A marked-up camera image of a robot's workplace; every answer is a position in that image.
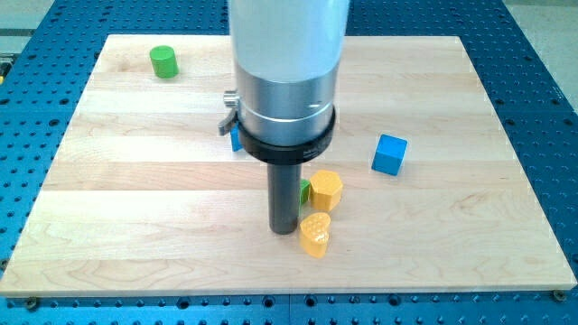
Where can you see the yellow heart block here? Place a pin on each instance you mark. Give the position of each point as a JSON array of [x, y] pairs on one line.
[[314, 234]]

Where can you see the green cylinder block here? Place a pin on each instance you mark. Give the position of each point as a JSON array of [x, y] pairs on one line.
[[164, 61]]

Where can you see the blue cube block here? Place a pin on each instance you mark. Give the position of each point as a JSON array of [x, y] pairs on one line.
[[389, 155]]

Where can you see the green block behind rod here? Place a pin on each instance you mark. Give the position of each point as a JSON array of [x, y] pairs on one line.
[[304, 191]]

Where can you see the blue block behind arm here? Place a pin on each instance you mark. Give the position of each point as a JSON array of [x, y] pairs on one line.
[[236, 145]]

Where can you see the wooden board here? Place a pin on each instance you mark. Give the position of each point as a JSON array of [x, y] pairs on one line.
[[145, 198]]

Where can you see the blue perforated metal table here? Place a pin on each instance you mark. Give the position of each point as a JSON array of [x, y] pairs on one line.
[[538, 112]]

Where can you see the yellow hexagon block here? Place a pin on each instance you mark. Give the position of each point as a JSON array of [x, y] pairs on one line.
[[326, 190]]

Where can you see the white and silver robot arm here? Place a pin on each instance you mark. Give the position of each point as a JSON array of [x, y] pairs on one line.
[[286, 56]]

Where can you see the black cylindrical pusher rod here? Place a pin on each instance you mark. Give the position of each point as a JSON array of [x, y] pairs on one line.
[[284, 197]]

